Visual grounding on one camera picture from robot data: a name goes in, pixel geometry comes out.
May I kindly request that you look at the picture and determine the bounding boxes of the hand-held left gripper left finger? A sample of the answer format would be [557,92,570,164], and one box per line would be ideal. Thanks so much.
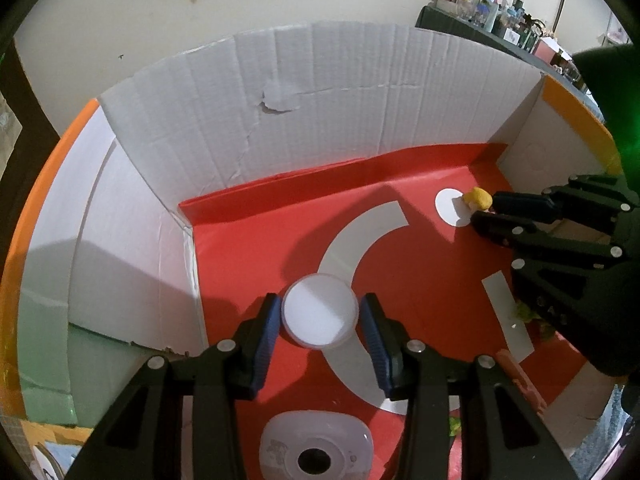
[65,293,282,480]

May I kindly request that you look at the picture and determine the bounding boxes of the side table with dark cloth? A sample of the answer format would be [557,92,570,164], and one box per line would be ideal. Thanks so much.
[415,4,608,126]

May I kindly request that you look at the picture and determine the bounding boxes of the pink round device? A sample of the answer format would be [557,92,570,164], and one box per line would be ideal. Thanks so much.
[259,409,373,480]

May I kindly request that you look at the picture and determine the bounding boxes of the group of bottles and jars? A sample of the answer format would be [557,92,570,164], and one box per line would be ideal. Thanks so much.
[452,0,586,91]

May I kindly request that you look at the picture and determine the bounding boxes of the blond pink-dress figurine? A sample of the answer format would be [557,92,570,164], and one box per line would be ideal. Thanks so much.
[462,186,496,213]

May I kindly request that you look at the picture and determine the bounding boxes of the pink plastic clip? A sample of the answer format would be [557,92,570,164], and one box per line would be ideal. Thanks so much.
[495,350,548,413]

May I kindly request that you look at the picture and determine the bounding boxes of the orange cardboard box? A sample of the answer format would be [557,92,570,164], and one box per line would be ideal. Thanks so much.
[0,21,623,480]

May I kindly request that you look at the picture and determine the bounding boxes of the white round lid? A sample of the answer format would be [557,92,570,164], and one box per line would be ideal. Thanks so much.
[281,273,360,349]

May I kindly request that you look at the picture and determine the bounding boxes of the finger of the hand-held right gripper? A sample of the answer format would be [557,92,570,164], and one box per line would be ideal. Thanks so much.
[492,175,629,234]
[471,211,624,322]

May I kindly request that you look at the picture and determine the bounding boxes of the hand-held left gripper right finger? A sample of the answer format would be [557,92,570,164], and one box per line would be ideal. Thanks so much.
[358,293,581,480]

